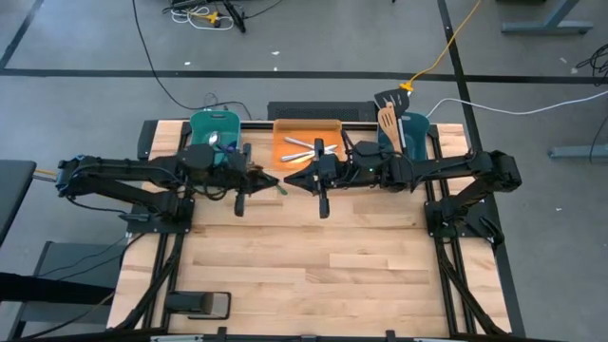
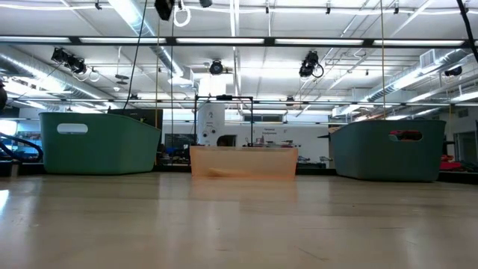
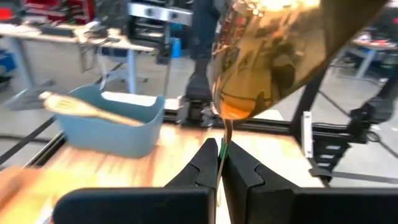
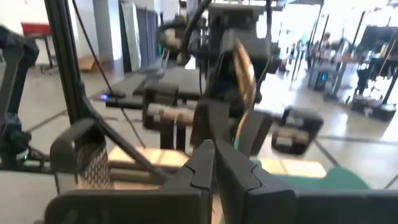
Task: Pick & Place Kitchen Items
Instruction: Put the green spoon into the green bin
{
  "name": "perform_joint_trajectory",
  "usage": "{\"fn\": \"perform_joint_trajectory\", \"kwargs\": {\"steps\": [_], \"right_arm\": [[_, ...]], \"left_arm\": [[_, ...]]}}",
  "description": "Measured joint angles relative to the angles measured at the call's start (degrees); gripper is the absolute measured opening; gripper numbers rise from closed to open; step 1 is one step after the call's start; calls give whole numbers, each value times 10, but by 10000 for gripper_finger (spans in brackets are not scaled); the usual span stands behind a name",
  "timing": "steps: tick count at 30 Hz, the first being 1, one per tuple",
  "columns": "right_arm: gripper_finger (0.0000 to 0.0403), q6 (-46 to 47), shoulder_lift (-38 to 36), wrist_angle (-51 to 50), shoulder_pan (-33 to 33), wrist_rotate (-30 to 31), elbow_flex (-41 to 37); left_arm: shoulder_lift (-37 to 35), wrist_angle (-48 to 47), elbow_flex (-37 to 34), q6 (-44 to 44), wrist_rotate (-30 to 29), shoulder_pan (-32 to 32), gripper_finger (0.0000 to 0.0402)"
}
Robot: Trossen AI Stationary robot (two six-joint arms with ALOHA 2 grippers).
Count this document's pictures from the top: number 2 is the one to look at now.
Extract black hanging cable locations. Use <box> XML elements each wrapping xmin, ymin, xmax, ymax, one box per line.
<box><xmin>122</xmin><ymin>0</ymin><xmax>149</xmax><ymax>110</ymax></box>

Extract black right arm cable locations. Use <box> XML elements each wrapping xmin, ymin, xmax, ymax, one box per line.
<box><xmin>456</xmin><ymin>0</ymin><xmax>478</xmax><ymax>64</ymax></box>

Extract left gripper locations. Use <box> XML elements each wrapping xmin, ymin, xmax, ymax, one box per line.
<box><xmin>155</xmin><ymin>0</ymin><xmax>213</xmax><ymax>22</ymax></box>

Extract green plastic bin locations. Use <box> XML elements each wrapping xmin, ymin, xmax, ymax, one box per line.
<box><xmin>39</xmin><ymin>111</ymin><xmax>161</xmax><ymax>176</ymax></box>

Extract silver ventilation duct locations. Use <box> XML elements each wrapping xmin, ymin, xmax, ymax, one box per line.
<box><xmin>367</xmin><ymin>48</ymin><xmax>478</xmax><ymax>104</ymax></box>
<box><xmin>110</xmin><ymin>0</ymin><xmax>186</xmax><ymax>78</ymax></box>

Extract red object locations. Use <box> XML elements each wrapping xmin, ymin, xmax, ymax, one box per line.
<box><xmin>440</xmin><ymin>155</ymin><xmax>464</xmax><ymax>172</ymax></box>

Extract black track spotlights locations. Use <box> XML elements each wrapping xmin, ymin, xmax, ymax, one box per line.
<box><xmin>51</xmin><ymin>47</ymin><xmax>87</xmax><ymax>75</ymax></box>

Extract black metal frame stand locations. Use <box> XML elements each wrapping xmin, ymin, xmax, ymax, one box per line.
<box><xmin>193</xmin><ymin>94</ymin><xmax>255</xmax><ymax>147</ymax></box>

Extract black left arm hose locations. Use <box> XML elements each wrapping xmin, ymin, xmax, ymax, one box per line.
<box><xmin>0</xmin><ymin>130</ymin><xmax>44</xmax><ymax>162</ymax></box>

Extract orange translucent plastic bin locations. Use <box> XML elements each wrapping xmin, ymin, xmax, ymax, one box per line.
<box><xmin>189</xmin><ymin>145</ymin><xmax>299</xmax><ymax>179</ymax></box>

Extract dark teal plastic bin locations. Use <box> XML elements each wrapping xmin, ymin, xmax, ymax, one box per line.
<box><xmin>330</xmin><ymin>119</ymin><xmax>447</xmax><ymax>183</ymax></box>

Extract small dark monitor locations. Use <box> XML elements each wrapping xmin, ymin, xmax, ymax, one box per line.
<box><xmin>164</xmin><ymin>133</ymin><xmax>197</xmax><ymax>150</ymax></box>

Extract thin yellow hanging cord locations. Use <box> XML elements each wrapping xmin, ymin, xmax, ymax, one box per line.
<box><xmin>379</xmin><ymin>0</ymin><xmax>385</xmax><ymax>120</ymax></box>
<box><xmin>154</xmin><ymin>18</ymin><xmax>161</xmax><ymax>166</ymax></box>

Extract large black monitor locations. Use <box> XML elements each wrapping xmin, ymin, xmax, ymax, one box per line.
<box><xmin>107</xmin><ymin>108</ymin><xmax>164</xmax><ymax>132</ymax></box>

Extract black camera with cable loop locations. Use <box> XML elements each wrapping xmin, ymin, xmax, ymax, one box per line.
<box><xmin>298</xmin><ymin>50</ymin><xmax>324</xmax><ymax>79</ymax></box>

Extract black overhead light bar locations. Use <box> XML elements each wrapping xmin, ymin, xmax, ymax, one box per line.
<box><xmin>0</xmin><ymin>35</ymin><xmax>478</xmax><ymax>49</ymax></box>

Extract white cable loop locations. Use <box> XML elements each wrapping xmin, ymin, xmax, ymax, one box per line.
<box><xmin>173</xmin><ymin>4</ymin><xmax>192</xmax><ymax>28</ymax></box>

